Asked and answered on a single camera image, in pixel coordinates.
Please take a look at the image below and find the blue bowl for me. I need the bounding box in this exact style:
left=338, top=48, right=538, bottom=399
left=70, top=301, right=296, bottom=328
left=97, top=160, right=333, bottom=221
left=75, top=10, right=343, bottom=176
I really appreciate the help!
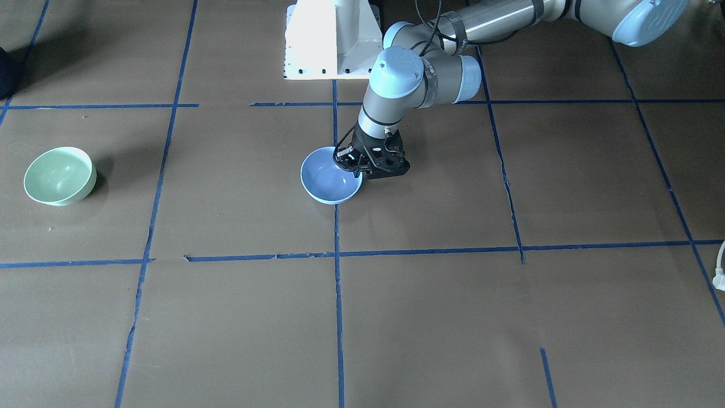
left=300, top=146, right=363, bottom=205

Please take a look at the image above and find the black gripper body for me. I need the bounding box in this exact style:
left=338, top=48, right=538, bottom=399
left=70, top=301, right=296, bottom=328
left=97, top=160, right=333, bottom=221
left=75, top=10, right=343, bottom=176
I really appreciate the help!
left=340, top=127, right=410, bottom=180

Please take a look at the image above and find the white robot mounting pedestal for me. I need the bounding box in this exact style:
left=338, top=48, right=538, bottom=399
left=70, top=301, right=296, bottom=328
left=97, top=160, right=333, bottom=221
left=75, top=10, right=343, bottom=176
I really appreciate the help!
left=283, top=1, right=383, bottom=80

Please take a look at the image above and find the green bowl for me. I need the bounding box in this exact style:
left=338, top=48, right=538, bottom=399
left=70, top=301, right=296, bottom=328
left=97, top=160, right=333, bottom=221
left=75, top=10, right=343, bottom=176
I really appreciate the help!
left=23, top=146, right=97, bottom=206

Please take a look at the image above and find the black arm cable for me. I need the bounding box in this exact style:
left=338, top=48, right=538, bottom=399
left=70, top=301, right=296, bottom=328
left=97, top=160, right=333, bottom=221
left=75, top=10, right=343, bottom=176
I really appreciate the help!
left=415, top=0, right=522, bottom=57

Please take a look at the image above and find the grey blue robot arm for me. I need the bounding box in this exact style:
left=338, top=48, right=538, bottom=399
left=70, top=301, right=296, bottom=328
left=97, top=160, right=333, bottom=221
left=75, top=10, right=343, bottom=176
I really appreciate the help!
left=332, top=1, right=687, bottom=179

